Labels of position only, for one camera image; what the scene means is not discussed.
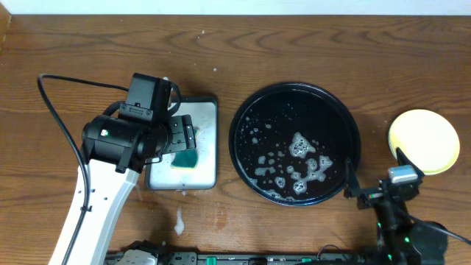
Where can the black rectangular soap tray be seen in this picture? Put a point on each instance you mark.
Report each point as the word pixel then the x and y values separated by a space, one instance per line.
pixel 160 175

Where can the yellow plate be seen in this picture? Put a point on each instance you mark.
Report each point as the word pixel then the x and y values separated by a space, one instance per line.
pixel 426 138

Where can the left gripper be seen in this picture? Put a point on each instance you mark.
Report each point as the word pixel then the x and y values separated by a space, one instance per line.
pixel 182 133

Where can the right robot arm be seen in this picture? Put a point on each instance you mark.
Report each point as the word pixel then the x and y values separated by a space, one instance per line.
pixel 400 238

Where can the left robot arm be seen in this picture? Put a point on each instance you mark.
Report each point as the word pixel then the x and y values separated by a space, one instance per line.
pixel 116 146

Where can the green yellow sponge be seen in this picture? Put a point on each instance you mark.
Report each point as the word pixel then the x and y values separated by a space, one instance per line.
pixel 185 160

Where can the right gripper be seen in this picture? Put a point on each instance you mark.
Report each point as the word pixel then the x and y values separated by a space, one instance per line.
pixel 351 188

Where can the black round tray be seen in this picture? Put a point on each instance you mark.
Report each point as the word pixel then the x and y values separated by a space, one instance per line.
pixel 289 142

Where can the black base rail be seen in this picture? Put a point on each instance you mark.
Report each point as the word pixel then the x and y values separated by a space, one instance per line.
pixel 139 257

